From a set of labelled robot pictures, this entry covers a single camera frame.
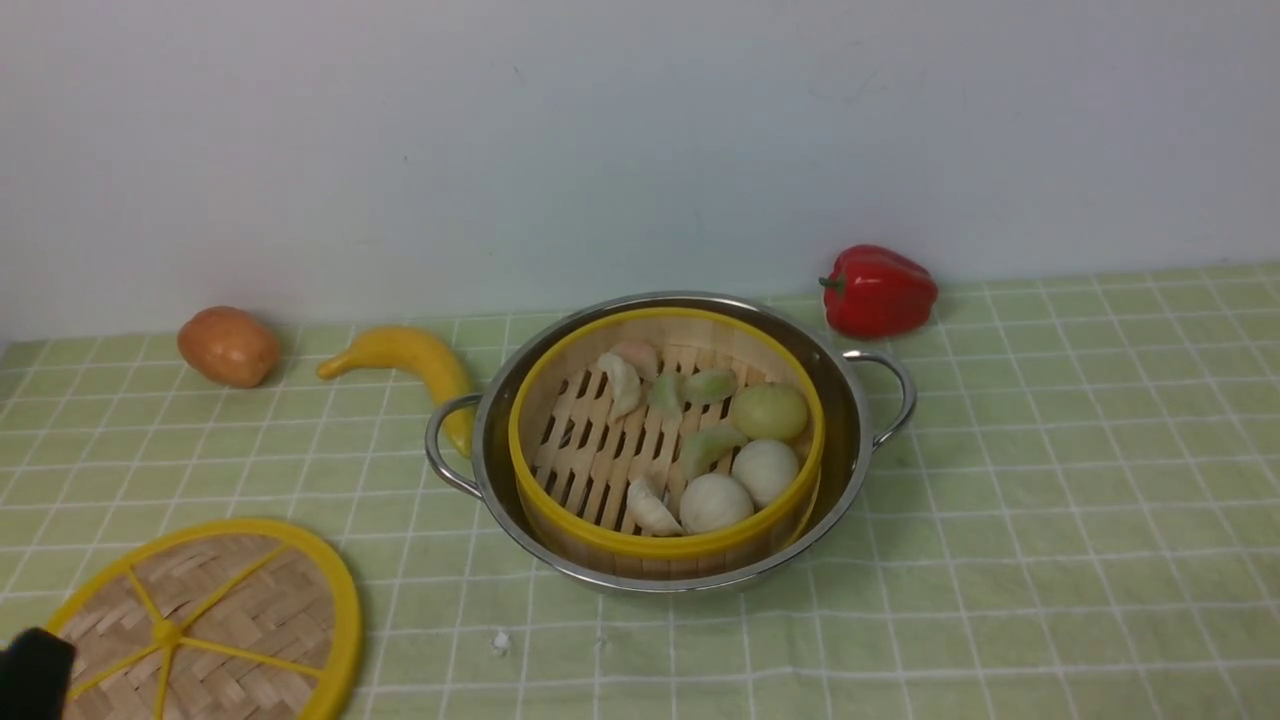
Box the green checkered tablecloth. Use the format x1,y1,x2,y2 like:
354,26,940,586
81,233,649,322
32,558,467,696
1,266,1279,719

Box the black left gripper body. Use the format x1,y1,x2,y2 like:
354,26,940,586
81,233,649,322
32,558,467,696
1,628,76,720

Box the yellow banana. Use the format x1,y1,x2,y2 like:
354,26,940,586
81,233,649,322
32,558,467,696
315,325,476,411

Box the white round bun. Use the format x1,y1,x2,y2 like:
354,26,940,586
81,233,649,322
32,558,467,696
678,473,756,536
730,438,800,510

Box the red bell pepper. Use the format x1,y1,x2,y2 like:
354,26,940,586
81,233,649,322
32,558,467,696
818,243,940,340

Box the pink dumpling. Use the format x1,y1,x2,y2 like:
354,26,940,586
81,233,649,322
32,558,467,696
609,340,660,382

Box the white dumpling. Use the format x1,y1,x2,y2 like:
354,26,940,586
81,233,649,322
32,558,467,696
627,477,684,537
596,352,643,421

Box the brown potato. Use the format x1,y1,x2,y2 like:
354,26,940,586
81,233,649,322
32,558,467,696
175,306,282,389

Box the green dumpling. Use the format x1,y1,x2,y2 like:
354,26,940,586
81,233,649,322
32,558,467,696
681,368,739,407
678,423,749,480
648,372,685,421

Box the stainless steel two-handled pot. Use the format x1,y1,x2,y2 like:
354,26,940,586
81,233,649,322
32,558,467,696
424,291,916,594

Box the yellow-rimmed woven bamboo lid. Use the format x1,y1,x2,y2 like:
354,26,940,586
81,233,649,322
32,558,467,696
3,518,364,719

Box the yellow-rimmed bamboo steamer basket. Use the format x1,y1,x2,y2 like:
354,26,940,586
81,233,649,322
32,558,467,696
508,307,826,582

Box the green round bun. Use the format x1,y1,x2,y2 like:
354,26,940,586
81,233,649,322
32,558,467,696
728,383,810,442

